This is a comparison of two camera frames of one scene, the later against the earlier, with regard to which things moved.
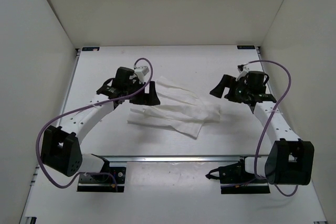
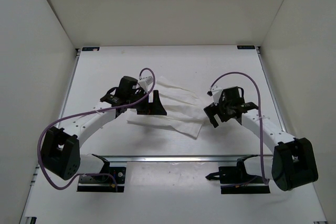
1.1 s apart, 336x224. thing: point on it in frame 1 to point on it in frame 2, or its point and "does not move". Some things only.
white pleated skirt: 176,108 does not move
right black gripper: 226,82 to 212,109
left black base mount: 103,183 does not move
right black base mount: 234,179 does not move
